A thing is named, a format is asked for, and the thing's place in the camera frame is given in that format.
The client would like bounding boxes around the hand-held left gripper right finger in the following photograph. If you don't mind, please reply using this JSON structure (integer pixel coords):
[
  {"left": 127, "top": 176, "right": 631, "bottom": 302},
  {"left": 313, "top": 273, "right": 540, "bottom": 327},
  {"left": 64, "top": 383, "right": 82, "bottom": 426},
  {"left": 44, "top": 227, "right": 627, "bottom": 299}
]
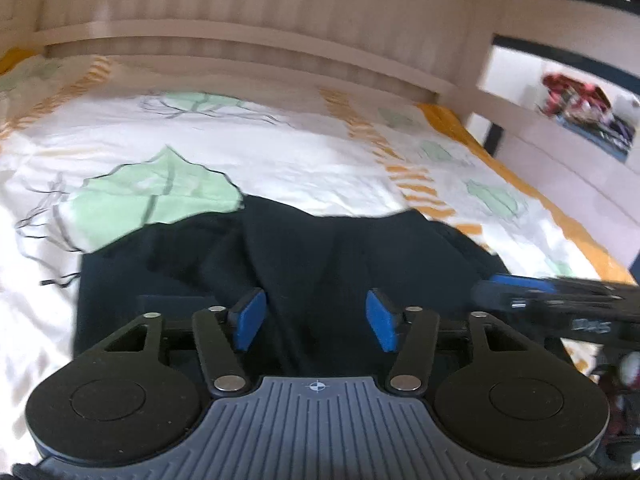
[{"left": 364, "top": 287, "right": 532, "bottom": 394}]

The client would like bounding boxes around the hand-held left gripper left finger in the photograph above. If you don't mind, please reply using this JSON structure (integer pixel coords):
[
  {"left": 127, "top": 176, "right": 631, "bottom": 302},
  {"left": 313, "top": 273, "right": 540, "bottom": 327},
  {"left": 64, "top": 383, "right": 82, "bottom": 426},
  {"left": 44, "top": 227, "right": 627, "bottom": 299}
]
[{"left": 102, "top": 287, "right": 268, "bottom": 394}]

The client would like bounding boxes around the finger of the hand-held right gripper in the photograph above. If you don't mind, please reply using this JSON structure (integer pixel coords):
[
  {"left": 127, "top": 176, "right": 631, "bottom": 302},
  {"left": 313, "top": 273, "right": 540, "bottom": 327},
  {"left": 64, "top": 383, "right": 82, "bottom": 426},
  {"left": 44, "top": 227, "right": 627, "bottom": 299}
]
[{"left": 472, "top": 273, "right": 557, "bottom": 313}]

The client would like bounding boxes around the black zip hoodie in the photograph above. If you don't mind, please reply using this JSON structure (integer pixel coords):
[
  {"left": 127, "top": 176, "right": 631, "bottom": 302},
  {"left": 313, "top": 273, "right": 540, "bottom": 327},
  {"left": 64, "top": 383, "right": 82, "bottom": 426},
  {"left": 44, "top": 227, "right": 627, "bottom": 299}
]
[{"left": 74, "top": 195, "right": 576, "bottom": 377}]

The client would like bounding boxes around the leaf print duvet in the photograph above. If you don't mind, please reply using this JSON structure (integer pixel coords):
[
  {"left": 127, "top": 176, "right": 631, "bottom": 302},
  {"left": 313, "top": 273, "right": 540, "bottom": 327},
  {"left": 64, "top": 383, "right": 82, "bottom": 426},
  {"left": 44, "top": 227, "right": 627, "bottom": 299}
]
[{"left": 0, "top": 49, "right": 637, "bottom": 461}]

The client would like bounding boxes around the pile of colourful clutter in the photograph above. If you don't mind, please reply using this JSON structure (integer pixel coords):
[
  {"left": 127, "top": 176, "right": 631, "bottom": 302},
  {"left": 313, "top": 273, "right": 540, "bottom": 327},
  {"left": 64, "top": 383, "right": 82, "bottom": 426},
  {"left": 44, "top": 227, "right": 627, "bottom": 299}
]
[{"left": 535, "top": 72, "right": 637, "bottom": 163}]

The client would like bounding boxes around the light wooden bed frame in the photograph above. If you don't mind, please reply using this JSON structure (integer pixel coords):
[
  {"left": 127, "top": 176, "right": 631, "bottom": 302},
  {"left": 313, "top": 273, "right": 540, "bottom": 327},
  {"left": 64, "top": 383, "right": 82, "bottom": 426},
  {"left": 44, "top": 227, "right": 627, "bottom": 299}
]
[{"left": 0, "top": 0, "right": 640, "bottom": 281}]

